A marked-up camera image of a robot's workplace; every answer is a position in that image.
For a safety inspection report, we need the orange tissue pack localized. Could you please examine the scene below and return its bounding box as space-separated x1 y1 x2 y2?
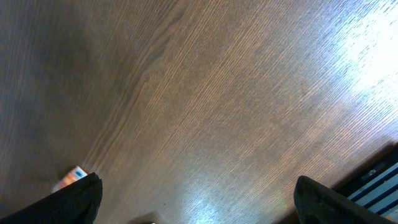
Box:
52 166 88 193

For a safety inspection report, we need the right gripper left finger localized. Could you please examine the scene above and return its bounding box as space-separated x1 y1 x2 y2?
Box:
1 173 103 224

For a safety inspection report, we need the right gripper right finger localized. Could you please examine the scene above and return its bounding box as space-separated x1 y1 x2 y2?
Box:
294 175 394 224

